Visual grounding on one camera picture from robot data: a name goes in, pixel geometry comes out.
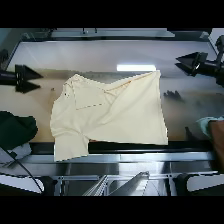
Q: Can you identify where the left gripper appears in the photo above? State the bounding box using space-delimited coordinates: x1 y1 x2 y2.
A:
0 64 45 95

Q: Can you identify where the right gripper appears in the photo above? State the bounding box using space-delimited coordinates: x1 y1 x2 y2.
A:
175 51 222 78

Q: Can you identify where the cream T-shirt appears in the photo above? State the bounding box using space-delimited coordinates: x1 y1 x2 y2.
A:
49 69 170 163

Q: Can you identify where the dark green garment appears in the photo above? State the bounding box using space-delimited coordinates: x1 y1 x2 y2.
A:
0 110 39 152

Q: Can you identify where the light blue garment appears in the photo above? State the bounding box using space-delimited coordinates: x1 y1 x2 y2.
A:
195 115 224 138

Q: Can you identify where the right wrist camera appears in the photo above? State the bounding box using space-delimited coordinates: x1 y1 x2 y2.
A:
214 34 224 65

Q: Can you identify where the black cable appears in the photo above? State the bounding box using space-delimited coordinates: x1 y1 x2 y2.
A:
0 145 45 195

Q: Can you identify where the silver frame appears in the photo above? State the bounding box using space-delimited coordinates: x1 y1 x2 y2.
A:
0 28 224 197

